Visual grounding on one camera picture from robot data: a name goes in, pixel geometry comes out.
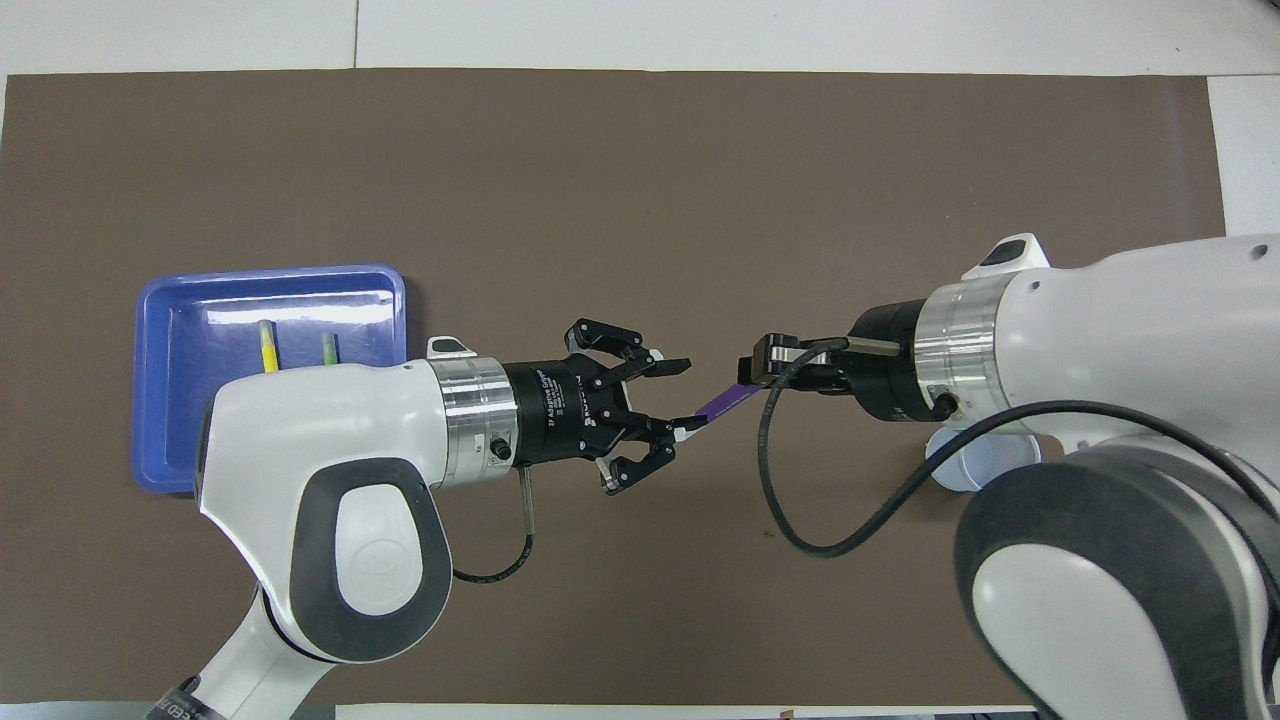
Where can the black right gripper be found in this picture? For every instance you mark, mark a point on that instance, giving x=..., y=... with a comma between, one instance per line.
x=890, y=370

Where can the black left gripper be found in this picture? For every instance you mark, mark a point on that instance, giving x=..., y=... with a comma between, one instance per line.
x=560, y=410

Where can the purple pen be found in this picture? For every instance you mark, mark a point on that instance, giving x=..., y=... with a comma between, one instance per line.
x=728, y=402

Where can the green pen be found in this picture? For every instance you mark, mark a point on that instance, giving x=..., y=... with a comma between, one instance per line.
x=329, y=350

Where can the yellow pen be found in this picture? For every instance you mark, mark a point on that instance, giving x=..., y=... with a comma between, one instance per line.
x=268, y=350

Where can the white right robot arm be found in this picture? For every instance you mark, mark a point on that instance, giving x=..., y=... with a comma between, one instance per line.
x=1120, y=330

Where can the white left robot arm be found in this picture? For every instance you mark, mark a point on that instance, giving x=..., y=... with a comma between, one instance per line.
x=300, y=430

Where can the brown table mat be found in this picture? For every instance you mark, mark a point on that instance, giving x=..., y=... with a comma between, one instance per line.
x=640, y=200

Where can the translucent plastic cup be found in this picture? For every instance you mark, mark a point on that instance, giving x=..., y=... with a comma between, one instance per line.
x=975, y=465

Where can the blue plastic tray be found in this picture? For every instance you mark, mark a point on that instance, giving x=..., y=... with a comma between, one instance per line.
x=165, y=400

